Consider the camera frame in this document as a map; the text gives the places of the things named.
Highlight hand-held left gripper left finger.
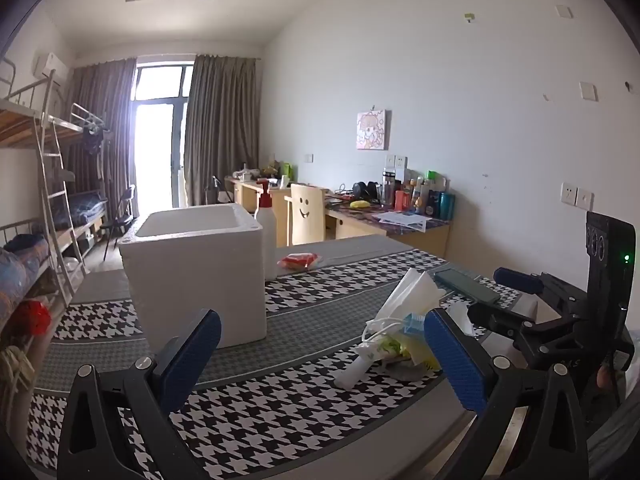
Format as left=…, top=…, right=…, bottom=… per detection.
left=56, top=308, right=222, bottom=480

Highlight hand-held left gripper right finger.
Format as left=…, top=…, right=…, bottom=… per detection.
left=423, top=308, right=590, bottom=480

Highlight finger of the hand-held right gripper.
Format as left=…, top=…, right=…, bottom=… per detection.
left=467, top=305, right=571, bottom=342
left=493, top=267, right=590, bottom=312

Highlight white foam box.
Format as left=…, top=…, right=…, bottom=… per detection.
left=118, top=203, right=267, bottom=351

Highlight white foam tube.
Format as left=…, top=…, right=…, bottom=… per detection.
left=334, top=350, right=381, bottom=389

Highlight person's right hand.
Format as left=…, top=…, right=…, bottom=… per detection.
left=597, top=360, right=621, bottom=391

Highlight black smartphone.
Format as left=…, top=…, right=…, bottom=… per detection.
left=433, top=268, right=502, bottom=305

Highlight houndstooth tablecloth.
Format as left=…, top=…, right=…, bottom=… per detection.
left=25, top=234, right=591, bottom=471

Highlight row of toiletry bottles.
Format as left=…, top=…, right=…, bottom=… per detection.
left=382, top=165, right=456, bottom=221

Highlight printed papers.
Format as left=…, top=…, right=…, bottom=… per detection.
left=372, top=210, right=433, bottom=233

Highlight white pump bottle red cap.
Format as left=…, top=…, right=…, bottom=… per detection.
left=254, top=179, right=279, bottom=281

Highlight red snack packet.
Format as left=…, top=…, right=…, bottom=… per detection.
left=276, top=252, right=325, bottom=272

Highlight wooden desk with patterned cover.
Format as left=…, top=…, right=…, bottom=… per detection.
left=320, top=195, right=451, bottom=261

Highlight black folding chair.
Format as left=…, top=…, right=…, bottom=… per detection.
left=100, top=185, right=137, bottom=261

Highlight red plastic bag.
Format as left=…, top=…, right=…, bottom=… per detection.
left=10, top=300, right=53, bottom=341

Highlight black folding stand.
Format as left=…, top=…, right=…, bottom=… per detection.
left=205, top=176, right=236, bottom=206

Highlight black headphones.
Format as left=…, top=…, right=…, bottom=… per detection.
left=352, top=180, right=383, bottom=201

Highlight beige cloth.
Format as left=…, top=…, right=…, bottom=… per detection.
left=0, top=345, right=36, bottom=396

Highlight wooden chair with smiley face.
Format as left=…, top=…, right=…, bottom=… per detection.
left=285, top=183, right=331, bottom=248

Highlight dark blue folded bedding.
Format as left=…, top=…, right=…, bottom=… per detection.
left=67, top=191, right=108, bottom=228

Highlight metal bunk ladder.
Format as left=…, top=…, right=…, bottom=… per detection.
left=39, top=67, right=90, bottom=307

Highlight blue plaid quilt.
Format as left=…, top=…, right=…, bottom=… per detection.
left=0, top=247, right=51, bottom=311

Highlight pile of small desk items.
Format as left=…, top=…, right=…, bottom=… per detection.
left=232, top=162, right=282, bottom=191

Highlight glass balcony door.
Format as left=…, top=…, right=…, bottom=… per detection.
left=131, top=62, right=196, bottom=211

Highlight dark hanging clothes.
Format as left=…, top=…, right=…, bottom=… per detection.
left=82, top=127, right=113, bottom=181

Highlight brown curtain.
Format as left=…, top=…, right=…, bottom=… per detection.
left=182, top=53, right=261, bottom=208
left=65, top=57, right=138, bottom=221

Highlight metal bunk bed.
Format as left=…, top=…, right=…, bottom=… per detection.
left=60, top=102, right=111, bottom=261
left=0, top=57, right=91, bottom=361

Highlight white air conditioner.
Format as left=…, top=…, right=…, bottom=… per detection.
left=32, top=52, right=68, bottom=83

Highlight pink cartoon wall picture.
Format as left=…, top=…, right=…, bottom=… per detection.
left=356, top=109, right=392, bottom=152

